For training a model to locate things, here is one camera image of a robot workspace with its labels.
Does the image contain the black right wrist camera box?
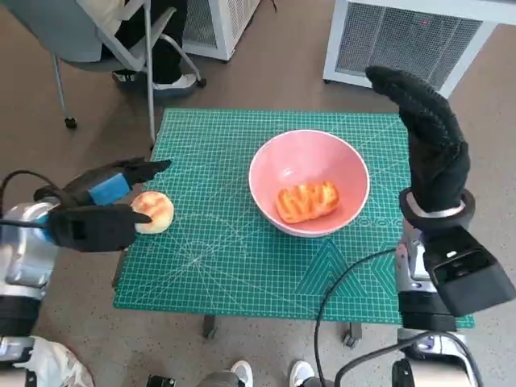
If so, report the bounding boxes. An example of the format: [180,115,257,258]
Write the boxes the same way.
[422,225,516,318]

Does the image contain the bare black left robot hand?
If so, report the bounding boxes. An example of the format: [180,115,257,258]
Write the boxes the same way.
[59,158,173,225]

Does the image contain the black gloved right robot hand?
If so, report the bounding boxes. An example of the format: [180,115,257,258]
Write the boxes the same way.
[364,65,472,214]

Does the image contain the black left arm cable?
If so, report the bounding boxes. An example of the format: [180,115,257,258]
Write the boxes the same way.
[0,169,68,198]

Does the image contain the person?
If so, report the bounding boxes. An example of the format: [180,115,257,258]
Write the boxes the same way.
[100,0,206,96]

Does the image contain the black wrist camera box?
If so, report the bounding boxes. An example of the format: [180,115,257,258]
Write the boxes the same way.
[422,225,516,318]
[47,203,140,254]

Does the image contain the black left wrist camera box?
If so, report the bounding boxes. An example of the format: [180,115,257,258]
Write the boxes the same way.
[47,203,140,254]

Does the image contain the white shoe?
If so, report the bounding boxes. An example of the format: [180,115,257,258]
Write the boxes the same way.
[230,360,254,387]
[289,360,315,387]

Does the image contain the looped black right arm cable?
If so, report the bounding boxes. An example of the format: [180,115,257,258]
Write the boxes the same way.
[334,330,483,387]

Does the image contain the pink bowl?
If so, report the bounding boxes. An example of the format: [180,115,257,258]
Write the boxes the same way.
[248,129,371,239]

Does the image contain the long black right arm cable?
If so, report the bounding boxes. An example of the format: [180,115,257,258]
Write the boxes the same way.
[313,248,398,387]

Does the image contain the small black device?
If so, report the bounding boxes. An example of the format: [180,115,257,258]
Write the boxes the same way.
[145,373,177,387]

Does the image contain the long striped toy bread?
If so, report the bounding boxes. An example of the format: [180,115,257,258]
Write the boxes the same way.
[275,181,340,225]

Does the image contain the round toy bread bun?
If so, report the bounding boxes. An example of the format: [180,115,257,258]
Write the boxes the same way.
[131,191,175,235]

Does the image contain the small white mesh cabinet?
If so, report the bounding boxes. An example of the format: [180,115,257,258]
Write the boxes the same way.
[181,0,263,61]

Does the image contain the white cloth bundle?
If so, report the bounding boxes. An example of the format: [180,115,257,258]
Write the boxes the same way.
[0,336,94,387]

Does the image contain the grey office chair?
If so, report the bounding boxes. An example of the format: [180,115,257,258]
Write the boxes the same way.
[3,0,206,144]

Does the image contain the green cutting mat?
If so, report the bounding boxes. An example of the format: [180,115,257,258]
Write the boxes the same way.
[111,106,476,328]

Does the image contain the large white mesh cabinet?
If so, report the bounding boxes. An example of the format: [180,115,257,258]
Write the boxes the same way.
[322,0,499,98]

